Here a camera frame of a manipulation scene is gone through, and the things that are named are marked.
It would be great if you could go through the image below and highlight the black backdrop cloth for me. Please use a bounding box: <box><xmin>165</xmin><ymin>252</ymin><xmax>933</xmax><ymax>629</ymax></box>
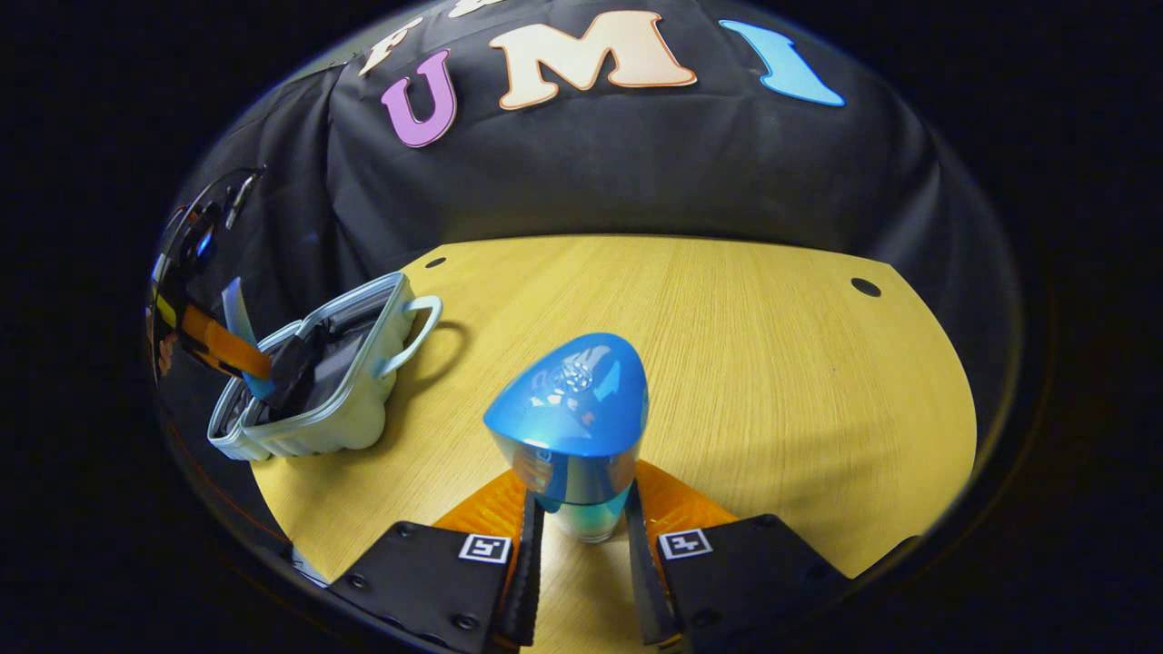
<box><xmin>150</xmin><ymin>0</ymin><xmax>1023</xmax><ymax>473</ymax></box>

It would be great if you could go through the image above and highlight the blue-capped teal bottle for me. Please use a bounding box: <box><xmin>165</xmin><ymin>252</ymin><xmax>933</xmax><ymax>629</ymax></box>
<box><xmin>482</xmin><ymin>332</ymin><xmax>650</xmax><ymax>544</ymax></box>

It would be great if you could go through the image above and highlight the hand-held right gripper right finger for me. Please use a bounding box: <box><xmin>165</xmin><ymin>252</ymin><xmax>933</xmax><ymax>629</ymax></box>
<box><xmin>625</xmin><ymin>459</ymin><xmax>855</xmax><ymax>650</ymax></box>

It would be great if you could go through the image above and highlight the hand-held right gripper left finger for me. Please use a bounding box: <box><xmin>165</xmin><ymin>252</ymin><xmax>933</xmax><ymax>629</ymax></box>
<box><xmin>327</xmin><ymin>468</ymin><xmax>546</xmax><ymax>654</ymax></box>

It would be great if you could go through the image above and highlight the light blue suitcase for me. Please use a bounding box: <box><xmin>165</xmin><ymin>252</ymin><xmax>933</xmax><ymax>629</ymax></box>
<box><xmin>207</xmin><ymin>271</ymin><xmax>444</xmax><ymax>462</ymax></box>

